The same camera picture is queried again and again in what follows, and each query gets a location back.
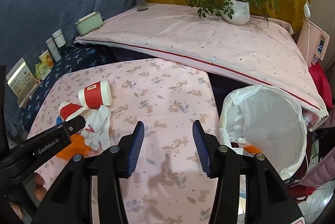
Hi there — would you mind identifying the orange plastic bag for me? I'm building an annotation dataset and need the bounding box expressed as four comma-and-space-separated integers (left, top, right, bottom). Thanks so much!
56, 134, 91, 161

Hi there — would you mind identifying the white glove with red mark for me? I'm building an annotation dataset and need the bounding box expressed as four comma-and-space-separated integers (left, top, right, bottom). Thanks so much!
81, 105, 111, 151

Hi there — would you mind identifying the crushed red paper cup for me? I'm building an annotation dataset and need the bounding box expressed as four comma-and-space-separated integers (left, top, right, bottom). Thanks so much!
59, 102, 90, 121

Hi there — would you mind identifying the white lined trash bin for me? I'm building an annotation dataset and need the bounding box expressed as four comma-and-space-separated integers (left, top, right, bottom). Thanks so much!
219, 85, 307, 180

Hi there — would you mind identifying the person's hand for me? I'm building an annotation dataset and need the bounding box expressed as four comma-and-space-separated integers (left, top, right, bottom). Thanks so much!
7, 172, 48, 222

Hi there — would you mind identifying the pink quilted jacket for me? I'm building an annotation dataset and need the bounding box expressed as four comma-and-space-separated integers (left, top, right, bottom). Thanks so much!
299, 108, 334, 188

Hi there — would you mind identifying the blue measuring tape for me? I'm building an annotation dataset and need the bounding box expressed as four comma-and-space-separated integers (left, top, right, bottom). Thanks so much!
56, 116, 64, 125

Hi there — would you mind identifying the upright-lying red paper cup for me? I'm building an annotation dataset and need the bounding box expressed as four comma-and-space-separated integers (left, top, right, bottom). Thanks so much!
78, 79, 112, 109

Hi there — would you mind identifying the white standing card box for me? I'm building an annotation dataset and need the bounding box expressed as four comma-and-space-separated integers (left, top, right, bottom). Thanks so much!
6, 58, 40, 108

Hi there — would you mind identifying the red cloth item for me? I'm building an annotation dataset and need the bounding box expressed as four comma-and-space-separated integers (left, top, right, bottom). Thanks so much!
308, 62, 333, 109

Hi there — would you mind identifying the green yellow small box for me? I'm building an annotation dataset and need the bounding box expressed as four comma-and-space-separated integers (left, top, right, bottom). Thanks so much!
35, 62, 51, 80

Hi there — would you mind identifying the pink floral tablecloth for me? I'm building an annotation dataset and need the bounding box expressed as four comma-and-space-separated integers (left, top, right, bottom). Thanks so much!
29, 59, 219, 223

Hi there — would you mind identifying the navy floral cloth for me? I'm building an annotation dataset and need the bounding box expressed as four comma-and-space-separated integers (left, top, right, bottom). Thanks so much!
22, 44, 116, 132

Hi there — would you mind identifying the yellow printed cup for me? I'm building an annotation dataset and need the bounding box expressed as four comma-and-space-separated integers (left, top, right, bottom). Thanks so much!
39, 50, 54, 68

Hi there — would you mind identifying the pale pink dotted bedspread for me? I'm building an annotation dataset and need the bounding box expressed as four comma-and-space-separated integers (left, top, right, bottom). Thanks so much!
75, 4, 328, 125

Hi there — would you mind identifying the tall white tube bottle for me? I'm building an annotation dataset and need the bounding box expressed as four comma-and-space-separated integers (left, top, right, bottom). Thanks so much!
45, 37, 61, 62

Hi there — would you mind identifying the white cylindrical jar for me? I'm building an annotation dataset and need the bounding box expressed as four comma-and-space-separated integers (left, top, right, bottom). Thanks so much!
52, 29, 66, 49

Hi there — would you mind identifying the pink control box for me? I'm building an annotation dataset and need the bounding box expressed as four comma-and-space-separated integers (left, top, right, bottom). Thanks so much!
297, 19, 330, 67

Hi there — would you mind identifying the mint green tissue box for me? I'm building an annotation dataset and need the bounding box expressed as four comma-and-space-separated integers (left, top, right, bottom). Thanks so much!
75, 12, 103, 36

